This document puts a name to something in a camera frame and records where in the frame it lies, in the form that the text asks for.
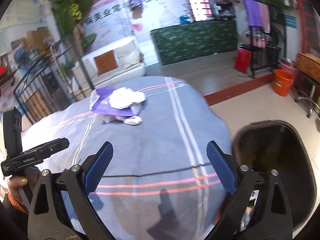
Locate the orange bucket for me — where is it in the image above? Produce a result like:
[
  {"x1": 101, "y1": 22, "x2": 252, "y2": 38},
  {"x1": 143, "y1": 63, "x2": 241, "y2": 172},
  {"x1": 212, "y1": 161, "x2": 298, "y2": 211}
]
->
[{"x1": 272, "y1": 69, "x2": 295, "y2": 97}]

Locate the red ladder shelf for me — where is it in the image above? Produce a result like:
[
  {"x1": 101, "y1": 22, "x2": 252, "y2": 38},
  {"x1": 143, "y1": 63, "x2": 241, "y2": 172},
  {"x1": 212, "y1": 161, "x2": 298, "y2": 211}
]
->
[{"x1": 291, "y1": 0, "x2": 320, "y2": 56}]

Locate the red bag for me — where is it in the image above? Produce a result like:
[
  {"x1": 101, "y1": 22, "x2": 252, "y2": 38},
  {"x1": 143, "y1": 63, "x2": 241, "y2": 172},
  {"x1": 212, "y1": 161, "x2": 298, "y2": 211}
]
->
[{"x1": 233, "y1": 47, "x2": 253, "y2": 74}]

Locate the table with green cloth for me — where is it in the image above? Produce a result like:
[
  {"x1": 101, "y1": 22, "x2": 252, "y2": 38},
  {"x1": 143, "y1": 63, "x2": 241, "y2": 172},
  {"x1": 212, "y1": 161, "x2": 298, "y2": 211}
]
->
[{"x1": 149, "y1": 19, "x2": 238, "y2": 66}]

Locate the wooden stool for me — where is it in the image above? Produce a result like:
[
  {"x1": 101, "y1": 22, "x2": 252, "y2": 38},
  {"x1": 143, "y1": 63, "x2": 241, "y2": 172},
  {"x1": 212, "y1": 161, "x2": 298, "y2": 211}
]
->
[{"x1": 294, "y1": 52, "x2": 320, "y2": 117}]

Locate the black metal rack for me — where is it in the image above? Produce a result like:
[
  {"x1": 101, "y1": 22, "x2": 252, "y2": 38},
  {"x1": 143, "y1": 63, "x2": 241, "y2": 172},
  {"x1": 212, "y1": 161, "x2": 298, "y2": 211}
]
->
[{"x1": 246, "y1": 0, "x2": 280, "y2": 78}]

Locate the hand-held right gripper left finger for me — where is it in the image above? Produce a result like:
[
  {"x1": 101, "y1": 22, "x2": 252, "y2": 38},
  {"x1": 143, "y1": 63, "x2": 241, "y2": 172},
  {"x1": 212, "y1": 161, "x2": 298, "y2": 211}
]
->
[{"x1": 27, "y1": 141, "x2": 114, "y2": 240}]

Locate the small white paper wrapper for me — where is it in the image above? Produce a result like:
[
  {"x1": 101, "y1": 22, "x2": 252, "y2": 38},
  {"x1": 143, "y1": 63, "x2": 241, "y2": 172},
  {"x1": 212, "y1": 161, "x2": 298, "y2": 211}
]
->
[{"x1": 123, "y1": 116, "x2": 143, "y2": 126}]

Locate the wooden slatted panel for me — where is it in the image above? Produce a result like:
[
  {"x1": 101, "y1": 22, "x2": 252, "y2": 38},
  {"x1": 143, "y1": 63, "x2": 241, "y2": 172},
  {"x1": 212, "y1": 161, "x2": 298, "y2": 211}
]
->
[{"x1": 24, "y1": 89, "x2": 52, "y2": 123}]

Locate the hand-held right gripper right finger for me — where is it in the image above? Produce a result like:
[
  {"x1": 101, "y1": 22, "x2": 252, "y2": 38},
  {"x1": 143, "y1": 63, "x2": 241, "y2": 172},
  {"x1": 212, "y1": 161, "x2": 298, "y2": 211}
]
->
[{"x1": 206, "y1": 141, "x2": 293, "y2": 240}]

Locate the black metal bed frame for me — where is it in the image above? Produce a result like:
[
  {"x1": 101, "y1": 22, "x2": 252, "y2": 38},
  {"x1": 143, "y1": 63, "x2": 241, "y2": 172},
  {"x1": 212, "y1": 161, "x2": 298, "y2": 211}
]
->
[{"x1": 12, "y1": 32, "x2": 98, "y2": 123}]

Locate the purple towel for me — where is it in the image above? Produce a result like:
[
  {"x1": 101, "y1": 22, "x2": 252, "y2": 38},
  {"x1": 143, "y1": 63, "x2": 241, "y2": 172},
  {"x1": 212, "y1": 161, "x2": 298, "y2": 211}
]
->
[{"x1": 242, "y1": 0, "x2": 263, "y2": 28}]

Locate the person's left forearm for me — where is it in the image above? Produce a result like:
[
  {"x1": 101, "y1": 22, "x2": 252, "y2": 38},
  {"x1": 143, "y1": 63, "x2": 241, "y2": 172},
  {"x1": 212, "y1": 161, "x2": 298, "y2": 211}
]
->
[{"x1": 0, "y1": 194, "x2": 28, "y2": 230}]

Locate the blue wall sign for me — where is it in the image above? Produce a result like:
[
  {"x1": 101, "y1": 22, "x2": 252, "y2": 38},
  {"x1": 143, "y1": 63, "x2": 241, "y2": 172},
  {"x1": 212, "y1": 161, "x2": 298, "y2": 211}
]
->
[{"x1": 286, "y1": 14, "x2": 297, "y2": 29}]

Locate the black appliance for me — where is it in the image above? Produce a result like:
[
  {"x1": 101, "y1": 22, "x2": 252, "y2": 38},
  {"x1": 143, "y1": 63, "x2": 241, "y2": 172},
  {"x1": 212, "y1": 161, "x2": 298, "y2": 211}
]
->
[{"x1": 214, "y1": 2, "x2": 237, "y2": 20}]

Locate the black trash bin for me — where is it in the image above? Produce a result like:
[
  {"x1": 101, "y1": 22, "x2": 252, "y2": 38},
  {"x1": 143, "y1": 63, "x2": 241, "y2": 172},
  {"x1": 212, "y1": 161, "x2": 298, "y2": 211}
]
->
[{"x1": 231, "y1": 119, "x2": 318, "y2": 234}]

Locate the red window cabinet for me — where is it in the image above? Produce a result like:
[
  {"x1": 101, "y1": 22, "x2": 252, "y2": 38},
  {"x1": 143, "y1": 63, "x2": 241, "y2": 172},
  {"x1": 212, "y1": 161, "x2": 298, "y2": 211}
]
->
[{"x1": 181, "y1": 0, "x2": 208, "y2": 22}]

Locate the hanging green plant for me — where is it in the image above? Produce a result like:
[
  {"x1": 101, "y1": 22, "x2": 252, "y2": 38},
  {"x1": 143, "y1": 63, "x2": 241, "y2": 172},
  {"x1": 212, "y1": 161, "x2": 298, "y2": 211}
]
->
[{"x1": 39, "y1": 0, "x2": 97, "y2": 48}]

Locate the white tissue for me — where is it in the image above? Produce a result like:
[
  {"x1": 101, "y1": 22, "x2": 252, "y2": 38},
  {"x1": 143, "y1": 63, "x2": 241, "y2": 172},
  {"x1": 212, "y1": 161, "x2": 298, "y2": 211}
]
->
[{"x1": 109, "y1": 87, "x2": 146, "y2": 110}]

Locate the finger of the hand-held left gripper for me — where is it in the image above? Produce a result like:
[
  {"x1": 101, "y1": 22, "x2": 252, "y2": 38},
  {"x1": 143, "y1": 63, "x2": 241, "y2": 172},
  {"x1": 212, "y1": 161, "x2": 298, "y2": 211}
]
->
[{"x1": 37, "y1": 137, "x2": 70, "y2": 160}]

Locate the orange cushion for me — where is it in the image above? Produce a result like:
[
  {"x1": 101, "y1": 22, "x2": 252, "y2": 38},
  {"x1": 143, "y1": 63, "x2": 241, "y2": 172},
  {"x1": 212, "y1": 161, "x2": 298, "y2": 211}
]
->
[{"x1": 93, "y1": 49, "x2": 119, "y2": 77}]

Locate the purple printed packet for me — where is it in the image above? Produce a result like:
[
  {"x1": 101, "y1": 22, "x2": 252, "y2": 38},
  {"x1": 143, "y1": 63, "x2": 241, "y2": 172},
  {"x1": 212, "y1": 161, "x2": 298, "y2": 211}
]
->
[{"x1": 89, "y1": 86, "x2": 146, "y2": 117}]

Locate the white sofa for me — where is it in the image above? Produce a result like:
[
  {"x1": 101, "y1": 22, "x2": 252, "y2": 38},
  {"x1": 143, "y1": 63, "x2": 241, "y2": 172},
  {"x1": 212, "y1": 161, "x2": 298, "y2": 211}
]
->
[{"x1": 71, "y1": 36, "x2": 147, "y2": 91}]

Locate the person's left hand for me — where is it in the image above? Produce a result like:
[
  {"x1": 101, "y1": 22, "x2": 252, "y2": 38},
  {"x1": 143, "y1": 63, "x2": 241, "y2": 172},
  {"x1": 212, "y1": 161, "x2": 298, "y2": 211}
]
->
[{"x1": 7, "y1": 168, "x2": 41, "y2": 213}]

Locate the large white wall banner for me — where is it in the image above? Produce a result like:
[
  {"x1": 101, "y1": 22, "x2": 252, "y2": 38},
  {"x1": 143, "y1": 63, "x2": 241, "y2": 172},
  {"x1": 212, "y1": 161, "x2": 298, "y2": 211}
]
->
[{"x1": 82, "y1": 0, "x2": 191, "y2": 46}]

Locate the striped grey-blue blanket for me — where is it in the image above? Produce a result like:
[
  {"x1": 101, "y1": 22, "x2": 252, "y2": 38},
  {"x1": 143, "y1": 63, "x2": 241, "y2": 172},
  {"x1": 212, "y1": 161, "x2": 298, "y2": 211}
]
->
[{"x1": 21, "y1": 75, "x2": 232, "y2": 240}]

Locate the pink basin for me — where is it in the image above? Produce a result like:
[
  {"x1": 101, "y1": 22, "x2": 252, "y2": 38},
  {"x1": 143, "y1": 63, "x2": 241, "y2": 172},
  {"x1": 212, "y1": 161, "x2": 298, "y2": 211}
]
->
[{"x1": 279, "y1": 57, "x2": 298, "y2": 74}]

